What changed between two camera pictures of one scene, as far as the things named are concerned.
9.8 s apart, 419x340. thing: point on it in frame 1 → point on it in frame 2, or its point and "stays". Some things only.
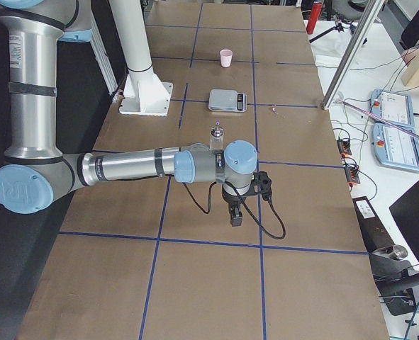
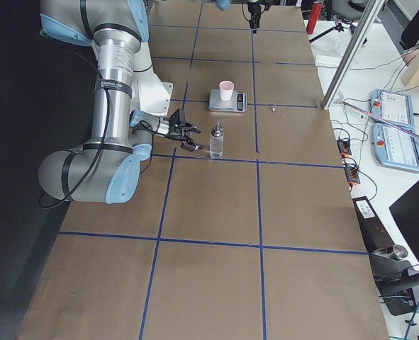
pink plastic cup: [226, 56] → [226, 89]
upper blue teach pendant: [394, 107] stays
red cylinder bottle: [316, 10] stays
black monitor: [415, 212] stays
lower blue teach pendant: [396, 147] stays
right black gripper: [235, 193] → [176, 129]
